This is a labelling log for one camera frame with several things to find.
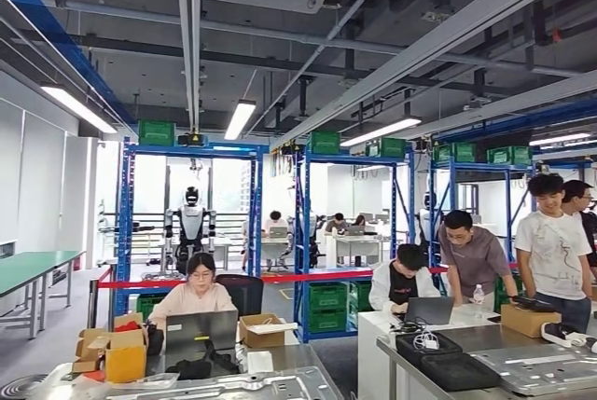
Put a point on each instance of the blue steel shelf rack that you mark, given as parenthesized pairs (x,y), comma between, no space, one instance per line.
(306,230)
(564,164)
(124,212)
(480,168)

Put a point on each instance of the steel workbench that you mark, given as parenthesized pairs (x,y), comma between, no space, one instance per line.
(392,379)
(298,357)

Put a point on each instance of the person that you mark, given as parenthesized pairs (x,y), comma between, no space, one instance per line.
(552,255)
(336,222)
(245,243)
(471,261)
(359,221)
(275,219)
(578,196)
(195,298)
(405,286)

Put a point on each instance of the grey laptop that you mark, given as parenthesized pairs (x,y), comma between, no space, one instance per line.
(355,230)
(201,329)
(278,232)
(429,312)

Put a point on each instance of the silver black humanoid robot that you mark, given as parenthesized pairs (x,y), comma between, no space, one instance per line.
(190,224)
(424,221)
(317,243)

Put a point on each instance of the white desk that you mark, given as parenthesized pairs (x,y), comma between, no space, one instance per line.
(354,246)
(373,354)
(275,249)

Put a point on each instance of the long ceiling light strip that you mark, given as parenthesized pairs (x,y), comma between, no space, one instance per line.
(239,120)
(79,108)
(383,131)
(559,139)

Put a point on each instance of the red barrier tape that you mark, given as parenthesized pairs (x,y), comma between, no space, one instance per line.
(280,277)

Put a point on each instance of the black office chair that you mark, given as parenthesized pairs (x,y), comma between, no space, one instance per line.
(244,295)

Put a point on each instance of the black hoist with yellow label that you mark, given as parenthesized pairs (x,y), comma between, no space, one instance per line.
(191,139)

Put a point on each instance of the small white box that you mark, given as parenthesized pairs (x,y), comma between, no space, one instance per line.
(260,362)

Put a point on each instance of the stamped sheet metal panel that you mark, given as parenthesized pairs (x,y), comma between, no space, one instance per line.
(536,372)
(261,388)

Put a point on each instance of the black plastic panel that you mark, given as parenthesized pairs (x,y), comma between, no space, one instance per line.
(447,348)
(460,372)

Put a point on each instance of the clear water bottle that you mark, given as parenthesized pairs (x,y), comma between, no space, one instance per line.
(478,297)

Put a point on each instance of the wide grey ceiling beam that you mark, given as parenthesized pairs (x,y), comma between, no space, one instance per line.
(466,25)

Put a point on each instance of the yellow cardboard box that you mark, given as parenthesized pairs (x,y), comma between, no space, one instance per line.
(124,365)

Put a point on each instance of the red fire extinguisher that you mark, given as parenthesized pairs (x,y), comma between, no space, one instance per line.
(77,263)

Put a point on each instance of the open brown cardboard box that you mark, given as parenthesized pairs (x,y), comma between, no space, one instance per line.
(90,348)

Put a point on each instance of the black tablet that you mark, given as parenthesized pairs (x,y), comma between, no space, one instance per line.
(533,304)

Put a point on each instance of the long green top table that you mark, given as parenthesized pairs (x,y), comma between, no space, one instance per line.
(28,264)

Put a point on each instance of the black and white device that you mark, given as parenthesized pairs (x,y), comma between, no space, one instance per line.
(555,332)

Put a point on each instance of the grey ceiling hoist rail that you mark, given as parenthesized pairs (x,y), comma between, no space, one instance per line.
(189,26)

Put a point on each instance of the steel barrier post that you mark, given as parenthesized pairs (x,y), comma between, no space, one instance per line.
(93,307)

